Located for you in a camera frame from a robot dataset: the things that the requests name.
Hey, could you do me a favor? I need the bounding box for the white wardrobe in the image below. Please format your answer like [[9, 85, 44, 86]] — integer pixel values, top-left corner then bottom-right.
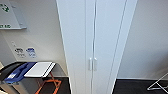
[[55, 0, 138, 94]]

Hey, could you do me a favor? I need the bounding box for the blue and white wall sticker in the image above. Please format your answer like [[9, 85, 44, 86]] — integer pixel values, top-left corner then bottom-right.
[[25, 46, 37, 59]]

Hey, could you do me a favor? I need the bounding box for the white board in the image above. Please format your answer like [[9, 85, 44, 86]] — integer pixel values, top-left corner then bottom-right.
[[23, 61, 55, 79]]

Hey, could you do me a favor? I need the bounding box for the white wardrobe door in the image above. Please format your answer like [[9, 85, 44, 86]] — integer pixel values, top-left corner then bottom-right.
[[63, 0, 96, 94], [94, 0, 128, 94]]

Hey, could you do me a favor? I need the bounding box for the orange metal frame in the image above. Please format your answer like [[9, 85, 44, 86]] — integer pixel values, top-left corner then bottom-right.
[[34, 71, 63, 94]]

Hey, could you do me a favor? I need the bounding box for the white first aid cabinet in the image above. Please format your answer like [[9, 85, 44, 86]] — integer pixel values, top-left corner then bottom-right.
[[0, 0, 28, 31]]

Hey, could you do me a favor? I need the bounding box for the white door handle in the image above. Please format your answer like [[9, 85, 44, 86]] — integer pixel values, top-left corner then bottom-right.
[[87, 57, 93, 72], [93, 57, 99, 72]]

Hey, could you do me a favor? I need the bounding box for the black and white wall sticker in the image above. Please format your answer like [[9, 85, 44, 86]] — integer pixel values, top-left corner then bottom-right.
[[14, 47, 26, 59]]

